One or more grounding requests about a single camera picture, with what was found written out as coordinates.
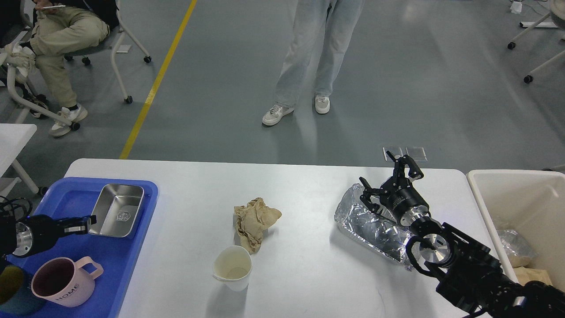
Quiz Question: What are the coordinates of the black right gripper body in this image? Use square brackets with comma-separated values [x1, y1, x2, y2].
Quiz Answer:
[380, 176, 430, 226]

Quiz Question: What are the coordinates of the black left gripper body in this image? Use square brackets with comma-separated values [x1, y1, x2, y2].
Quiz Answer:
[26, 215, 65, 257]

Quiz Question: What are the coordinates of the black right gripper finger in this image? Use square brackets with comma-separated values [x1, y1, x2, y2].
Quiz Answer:
[359, 177, 385, 215]
[387, 151, 424, 184]

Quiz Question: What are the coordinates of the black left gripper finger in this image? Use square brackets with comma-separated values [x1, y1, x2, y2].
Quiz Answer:
[62, 215, 97, 235]

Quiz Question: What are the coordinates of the stainless steel rectangular tray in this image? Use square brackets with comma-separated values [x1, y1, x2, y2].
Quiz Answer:
[89, 183, 144, 238]

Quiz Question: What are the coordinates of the pink mug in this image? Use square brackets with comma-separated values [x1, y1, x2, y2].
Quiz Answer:
[31, 256, 104, 307]

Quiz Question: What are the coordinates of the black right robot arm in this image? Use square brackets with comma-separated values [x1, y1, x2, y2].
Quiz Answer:
[360, 151, 565, 318]

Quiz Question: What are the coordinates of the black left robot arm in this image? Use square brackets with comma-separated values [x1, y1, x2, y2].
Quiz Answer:
[0, 197, 97, 258]

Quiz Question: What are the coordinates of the clear floor plate right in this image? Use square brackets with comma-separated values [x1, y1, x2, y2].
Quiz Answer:
[405, 146, 428, 162]

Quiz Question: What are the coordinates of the clear floor plate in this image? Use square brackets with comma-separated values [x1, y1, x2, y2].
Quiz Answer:
[383, 146, 404, 162]
[405, 146, 428, 162]

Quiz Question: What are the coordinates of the blue plastic tray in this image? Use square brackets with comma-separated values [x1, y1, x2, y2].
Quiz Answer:
[7, 177, 158, 318]

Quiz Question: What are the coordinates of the clear floor plate left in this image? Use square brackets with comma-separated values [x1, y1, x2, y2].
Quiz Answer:
[383, 146, 404, 162]

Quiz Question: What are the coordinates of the aluminium foil container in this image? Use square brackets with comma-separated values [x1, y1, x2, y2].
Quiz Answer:
[334, 183, 413, 271]

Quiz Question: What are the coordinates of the dark teal cup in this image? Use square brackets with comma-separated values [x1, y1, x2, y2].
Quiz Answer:
[0, 265, 46, 316]

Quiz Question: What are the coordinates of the white side table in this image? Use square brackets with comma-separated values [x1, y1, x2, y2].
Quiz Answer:
[0, 123, 48, 197]

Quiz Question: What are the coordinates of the crumpled brown paper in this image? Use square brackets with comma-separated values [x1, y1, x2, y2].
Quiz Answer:
[234, 197, 282, 255]

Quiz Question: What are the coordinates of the white plastic bin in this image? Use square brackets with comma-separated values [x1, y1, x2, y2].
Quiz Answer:
[467, 170, 565, 290]

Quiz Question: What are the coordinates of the crumpled plastic bag in bin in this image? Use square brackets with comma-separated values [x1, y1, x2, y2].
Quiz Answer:
[497, 229, 539, 268]

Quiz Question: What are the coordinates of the brown paper in bin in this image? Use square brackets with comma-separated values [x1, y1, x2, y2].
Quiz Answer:
[513, 266, 553, 286]

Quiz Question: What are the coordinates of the white paper cup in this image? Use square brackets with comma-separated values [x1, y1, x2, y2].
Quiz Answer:
[212, 246, 252, 292]

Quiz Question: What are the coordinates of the standing person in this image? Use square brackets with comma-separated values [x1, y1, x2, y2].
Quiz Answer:
[262, 0, 365, 126]

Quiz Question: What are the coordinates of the white office chair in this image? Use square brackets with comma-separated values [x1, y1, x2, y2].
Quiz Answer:
[1, 13, 152, 134]

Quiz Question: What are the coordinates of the white chair base right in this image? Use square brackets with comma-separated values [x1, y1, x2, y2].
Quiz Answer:
[508, 0, 565, 84]

